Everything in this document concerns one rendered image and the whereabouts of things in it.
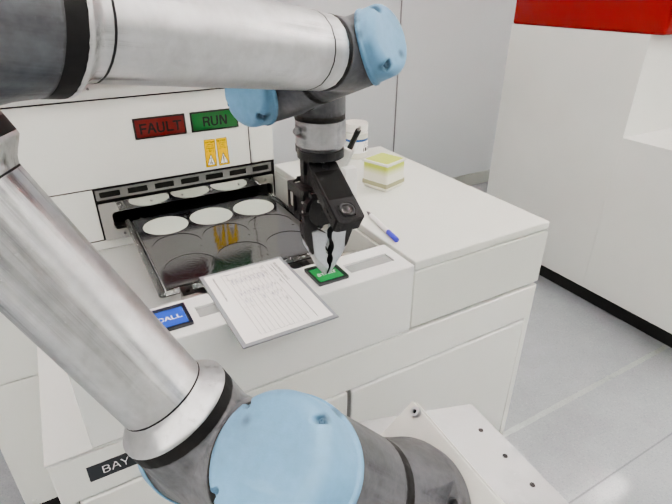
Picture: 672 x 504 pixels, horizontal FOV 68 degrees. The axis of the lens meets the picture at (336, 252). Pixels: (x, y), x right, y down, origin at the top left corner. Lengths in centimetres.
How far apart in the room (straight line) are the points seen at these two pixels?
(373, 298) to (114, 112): 72
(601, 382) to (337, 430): 194
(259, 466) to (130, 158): 95
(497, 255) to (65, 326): 79
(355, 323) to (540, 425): 127
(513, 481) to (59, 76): 67
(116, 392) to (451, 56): 336
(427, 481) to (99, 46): 45
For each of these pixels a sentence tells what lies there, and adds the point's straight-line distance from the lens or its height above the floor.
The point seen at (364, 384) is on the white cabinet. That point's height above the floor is 73.
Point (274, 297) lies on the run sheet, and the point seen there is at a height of 96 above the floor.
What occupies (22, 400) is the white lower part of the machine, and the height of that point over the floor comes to 46.
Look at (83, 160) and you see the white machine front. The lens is 126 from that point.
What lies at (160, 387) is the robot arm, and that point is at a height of 108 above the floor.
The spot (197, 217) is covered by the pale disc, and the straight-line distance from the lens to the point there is 124.
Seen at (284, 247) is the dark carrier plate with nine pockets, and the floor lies 90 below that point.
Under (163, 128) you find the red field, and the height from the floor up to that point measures 109.
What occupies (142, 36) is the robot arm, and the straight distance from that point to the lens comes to 37.
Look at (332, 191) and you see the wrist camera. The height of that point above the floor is 113.
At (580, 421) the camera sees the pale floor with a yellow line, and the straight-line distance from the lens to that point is 210.
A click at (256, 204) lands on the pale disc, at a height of 90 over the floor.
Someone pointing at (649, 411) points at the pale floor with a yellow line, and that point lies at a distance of 226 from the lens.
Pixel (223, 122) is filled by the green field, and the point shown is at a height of 109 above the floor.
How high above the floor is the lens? 139
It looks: 28 degrees down
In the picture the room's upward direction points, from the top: straight up
